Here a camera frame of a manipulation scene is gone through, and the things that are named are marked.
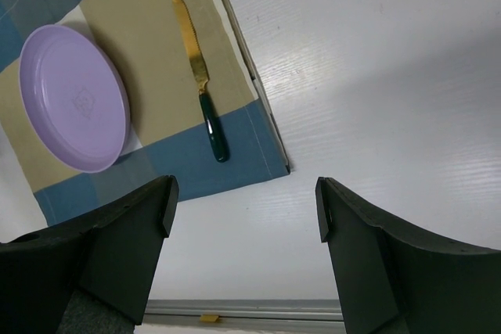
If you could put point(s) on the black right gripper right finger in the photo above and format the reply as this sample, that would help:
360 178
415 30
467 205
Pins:
395 277

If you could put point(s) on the blue and beige placemat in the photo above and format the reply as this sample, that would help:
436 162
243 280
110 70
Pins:
167 135

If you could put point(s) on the aluminium table edge rail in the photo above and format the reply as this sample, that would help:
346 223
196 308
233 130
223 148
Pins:
293 310

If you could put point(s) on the purple plastic plate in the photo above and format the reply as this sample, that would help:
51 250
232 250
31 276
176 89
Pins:
74 98

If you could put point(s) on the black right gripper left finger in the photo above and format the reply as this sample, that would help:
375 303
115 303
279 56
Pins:
92 273

